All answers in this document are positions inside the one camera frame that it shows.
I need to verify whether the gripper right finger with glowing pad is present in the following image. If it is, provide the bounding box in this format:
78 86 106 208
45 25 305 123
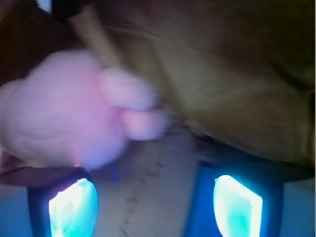
183 161 283 237

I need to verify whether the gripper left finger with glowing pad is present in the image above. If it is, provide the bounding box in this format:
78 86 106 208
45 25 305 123
28 167 99 237

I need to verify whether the pink plush toy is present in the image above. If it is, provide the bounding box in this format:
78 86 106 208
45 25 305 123
0 50 170 170

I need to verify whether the crumpled brown paper bag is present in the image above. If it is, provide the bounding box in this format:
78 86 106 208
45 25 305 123
0 0 316 167

